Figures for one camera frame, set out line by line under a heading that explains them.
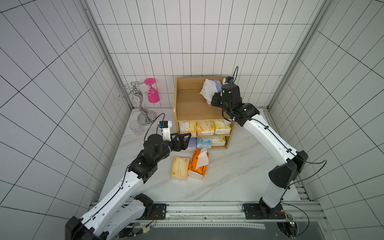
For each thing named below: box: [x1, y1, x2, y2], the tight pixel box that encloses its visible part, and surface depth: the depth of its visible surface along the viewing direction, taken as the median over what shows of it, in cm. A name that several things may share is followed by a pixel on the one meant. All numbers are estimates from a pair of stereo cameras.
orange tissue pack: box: [187, 147, 209, 180], surface depth 84 cm
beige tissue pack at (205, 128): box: [196, 120, 216, 136], surface depth 83 cm
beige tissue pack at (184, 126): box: [179, 121, 190, 132], surface depth 81 cm
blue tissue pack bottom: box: [196, 137, 213, 149], surface depth 94 cm
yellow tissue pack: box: [170, 156, 190, 181], surface depth 85 cm
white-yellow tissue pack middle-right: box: [214, 120, 232, 135], surface depth 83 cm
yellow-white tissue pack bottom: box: [211, 136, 226, 147], surface depth 94 cm
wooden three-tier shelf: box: [173, 76, 237, 149], surface depth 83 cm
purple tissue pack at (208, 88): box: [199, 78, 223, 105], surface depth 79 cm
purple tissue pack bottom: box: [184, 137, 197, 148], surface depth 93 cm
